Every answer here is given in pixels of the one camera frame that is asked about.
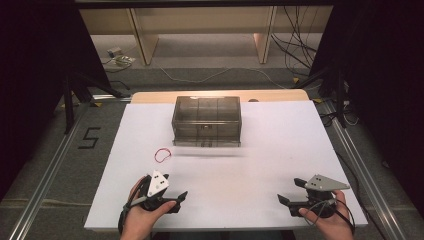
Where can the red rubber band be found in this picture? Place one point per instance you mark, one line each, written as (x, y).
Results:
(156, 156)

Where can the white power adapter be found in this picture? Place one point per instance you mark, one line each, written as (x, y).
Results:
(114, 51)

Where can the dark curtain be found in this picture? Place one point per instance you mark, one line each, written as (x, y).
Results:
(26, 66)
(393, 66)

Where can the transparent grey drawer box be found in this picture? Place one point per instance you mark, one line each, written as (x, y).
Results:
(206, 116)

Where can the white foam board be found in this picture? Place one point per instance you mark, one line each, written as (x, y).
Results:
(266, 160)

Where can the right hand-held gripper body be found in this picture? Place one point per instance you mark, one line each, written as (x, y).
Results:
(325, 184)

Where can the black tape floor mark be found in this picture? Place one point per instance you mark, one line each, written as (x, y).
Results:
(89, 137)

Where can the black tripod stand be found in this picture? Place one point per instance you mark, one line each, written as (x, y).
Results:
(69, 103)
(340, 100)

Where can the light wooden desk frame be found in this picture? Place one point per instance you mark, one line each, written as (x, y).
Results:
(200, 20)

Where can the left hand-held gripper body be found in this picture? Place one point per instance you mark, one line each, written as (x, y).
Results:
(157, 183)

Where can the aluminium floor rail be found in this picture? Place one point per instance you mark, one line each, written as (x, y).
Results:
(366, 173)
(43, 186)

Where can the person's right hand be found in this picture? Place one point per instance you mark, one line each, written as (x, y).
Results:
(333, 226)

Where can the person's left hand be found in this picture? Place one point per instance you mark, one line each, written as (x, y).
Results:
(140, 221)

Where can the yellow tape piece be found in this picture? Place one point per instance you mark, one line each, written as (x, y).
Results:
(317, 100)
(97, 104)
(295, 80)

